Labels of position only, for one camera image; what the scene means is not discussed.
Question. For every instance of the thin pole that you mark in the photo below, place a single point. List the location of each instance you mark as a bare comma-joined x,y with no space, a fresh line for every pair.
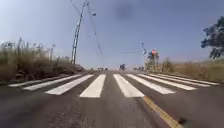
144,55

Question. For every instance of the grey asphalt road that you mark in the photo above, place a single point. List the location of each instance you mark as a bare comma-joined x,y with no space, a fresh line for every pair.
110,106

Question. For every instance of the red round road sign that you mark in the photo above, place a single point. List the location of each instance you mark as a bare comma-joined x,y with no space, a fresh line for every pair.
154,52

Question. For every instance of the leaning utility pole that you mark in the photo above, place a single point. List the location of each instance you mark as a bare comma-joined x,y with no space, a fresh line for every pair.
76,36

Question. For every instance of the dry grass verge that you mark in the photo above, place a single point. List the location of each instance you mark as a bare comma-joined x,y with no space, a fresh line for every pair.
200,70
26,63

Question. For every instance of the dark leafy tree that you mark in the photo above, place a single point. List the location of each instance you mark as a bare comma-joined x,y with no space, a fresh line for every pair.
215,38

